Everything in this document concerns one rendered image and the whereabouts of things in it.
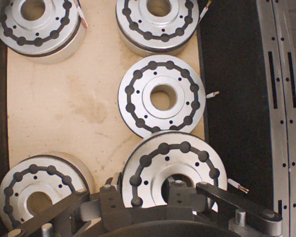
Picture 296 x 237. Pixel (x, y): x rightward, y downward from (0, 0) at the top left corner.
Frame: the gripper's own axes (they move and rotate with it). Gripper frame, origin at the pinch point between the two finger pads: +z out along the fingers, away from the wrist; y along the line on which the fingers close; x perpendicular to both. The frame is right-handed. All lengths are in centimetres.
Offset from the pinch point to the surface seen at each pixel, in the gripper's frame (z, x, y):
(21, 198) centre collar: 1.8, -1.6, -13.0
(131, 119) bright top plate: 2.4, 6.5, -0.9
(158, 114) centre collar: 1.9, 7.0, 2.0
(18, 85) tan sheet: 5.6, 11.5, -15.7
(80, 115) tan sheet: 5.6, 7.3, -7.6
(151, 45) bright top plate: 2.4, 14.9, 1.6
